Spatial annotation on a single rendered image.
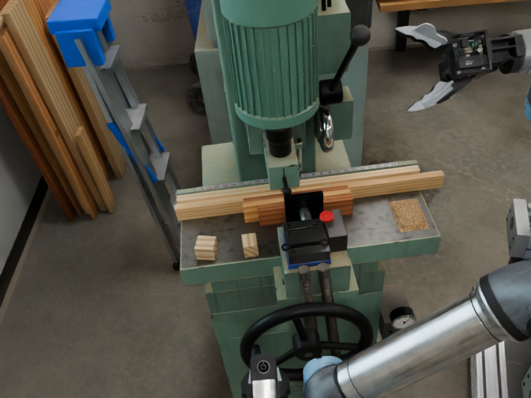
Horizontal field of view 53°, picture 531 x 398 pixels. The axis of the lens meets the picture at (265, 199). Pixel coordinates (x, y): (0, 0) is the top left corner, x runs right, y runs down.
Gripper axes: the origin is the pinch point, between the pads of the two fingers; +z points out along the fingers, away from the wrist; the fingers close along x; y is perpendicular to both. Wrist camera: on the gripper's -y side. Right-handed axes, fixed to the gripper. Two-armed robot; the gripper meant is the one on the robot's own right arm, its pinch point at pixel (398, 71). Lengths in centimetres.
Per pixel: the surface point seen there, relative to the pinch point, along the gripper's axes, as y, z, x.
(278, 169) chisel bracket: -20.6, 23.5, 13.2
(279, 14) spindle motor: 8.8, 20.9, -10.1
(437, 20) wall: -244, -100, -85
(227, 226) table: -32, 37, 24
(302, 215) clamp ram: -24.4, 19.4, 24.2
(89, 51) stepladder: -66, 74, -34
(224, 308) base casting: -36, 41, 45
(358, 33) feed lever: 9.7, 8.5, -4.9
